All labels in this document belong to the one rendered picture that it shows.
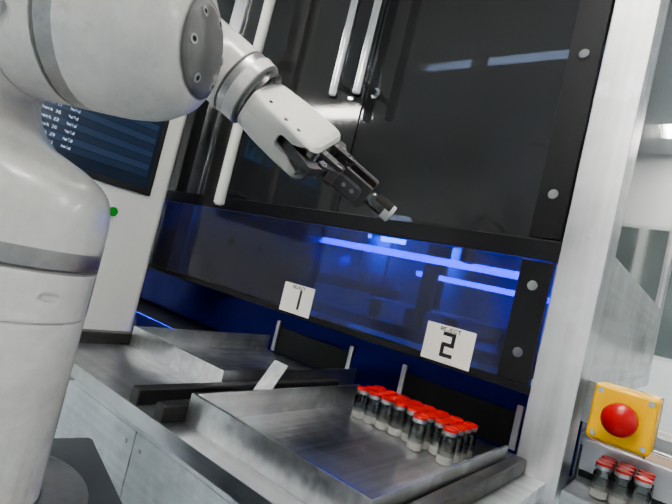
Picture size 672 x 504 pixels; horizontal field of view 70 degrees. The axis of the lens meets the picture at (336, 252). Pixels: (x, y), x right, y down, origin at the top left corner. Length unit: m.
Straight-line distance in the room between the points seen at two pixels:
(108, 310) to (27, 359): 0.93
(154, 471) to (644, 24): 1.31
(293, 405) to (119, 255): 0.70
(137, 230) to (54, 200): 0.94
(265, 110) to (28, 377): 0.34
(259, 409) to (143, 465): 0.74
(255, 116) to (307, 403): 0.42
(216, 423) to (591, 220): 0.56
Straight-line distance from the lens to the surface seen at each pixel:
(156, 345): 0.88
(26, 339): 0.38
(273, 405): 0.70
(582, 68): 0.86
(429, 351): 0.82
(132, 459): 1.43
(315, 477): 0.48
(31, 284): 0.37
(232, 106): 0.58
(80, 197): 0.38
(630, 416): 0.71
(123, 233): 1.29
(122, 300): 1.32
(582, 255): 0.76
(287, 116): 0.56
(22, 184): 0.37
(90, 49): 0.36
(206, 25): 0.38
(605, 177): 0.78
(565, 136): 0.82
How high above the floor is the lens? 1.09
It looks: 3 degrees up
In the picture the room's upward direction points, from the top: 14 degrees clockwise
